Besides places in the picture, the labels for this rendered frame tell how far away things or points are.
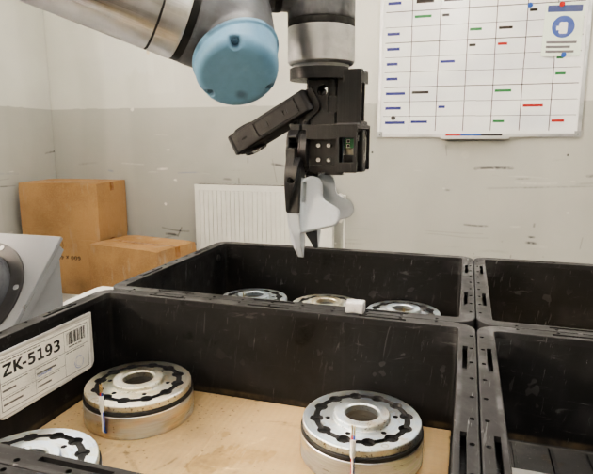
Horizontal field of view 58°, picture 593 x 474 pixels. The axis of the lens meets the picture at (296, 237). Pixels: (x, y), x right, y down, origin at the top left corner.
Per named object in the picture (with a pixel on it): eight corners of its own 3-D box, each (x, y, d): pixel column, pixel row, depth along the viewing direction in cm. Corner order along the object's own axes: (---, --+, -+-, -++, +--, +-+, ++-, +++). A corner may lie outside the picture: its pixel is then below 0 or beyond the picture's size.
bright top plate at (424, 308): (363, 324, 70) (363, 320, 70) (368, 302, 80) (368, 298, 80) (442, 329, 68) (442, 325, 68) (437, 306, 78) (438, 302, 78)
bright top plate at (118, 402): (59, 402, 50) (59, 396, 49) (127, 360, 59) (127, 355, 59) (153, 420, 46) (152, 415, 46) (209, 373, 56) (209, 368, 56)
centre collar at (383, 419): (328, 430, 44) (328, 422, 44) (337, 402, 49) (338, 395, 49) (388, 437, 43) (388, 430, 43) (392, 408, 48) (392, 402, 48)
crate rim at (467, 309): (106, 308, 61) (105, 287, 61) (220, 255, 89) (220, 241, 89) (473, 348, 49) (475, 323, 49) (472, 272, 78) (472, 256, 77)
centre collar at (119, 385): (101, 389, 51) (101, 384, 51) (133, 369, 56) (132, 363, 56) (145, 398, 49) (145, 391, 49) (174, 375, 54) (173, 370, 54)
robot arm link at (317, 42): (278, 24, 57) (301, 38, 65) (278, 69, 58) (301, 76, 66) (345, 19, 55) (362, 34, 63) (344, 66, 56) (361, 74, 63)
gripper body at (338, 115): (355, 180, 58) (357, 62, 55) (280, 178, 60) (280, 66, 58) (369, 175, 65) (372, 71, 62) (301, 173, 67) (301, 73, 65)
